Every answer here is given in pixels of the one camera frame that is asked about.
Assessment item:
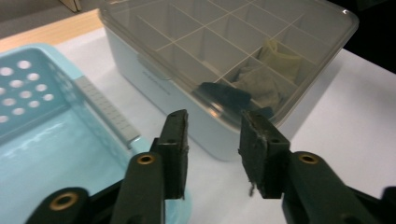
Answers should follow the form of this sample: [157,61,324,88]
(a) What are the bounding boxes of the grey sock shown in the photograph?
[233,65,285,110]

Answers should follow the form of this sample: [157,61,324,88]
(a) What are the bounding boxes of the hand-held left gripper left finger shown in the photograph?
[110,108,191,224]

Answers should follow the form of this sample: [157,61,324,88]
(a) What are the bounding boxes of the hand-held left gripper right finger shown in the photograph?
[237,109,379,224]

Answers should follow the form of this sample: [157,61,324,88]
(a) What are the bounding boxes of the white divided storage box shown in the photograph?
[98,0,361,162]

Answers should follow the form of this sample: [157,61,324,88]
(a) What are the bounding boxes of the pale yellow sock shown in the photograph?
[258,46,304,84]
[260,38,288,63]

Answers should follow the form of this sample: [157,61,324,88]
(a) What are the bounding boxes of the black curtain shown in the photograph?
[326,0,396,75]

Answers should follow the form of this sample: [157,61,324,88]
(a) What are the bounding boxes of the light blue plastic basket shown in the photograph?
[0,42,191,224]

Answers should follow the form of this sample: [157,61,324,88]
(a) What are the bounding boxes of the translucent box lid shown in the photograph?
[98,0,361,129]

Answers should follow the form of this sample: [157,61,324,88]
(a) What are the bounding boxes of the black sock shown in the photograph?
[255,106,276,119]
[191,81,252,116]

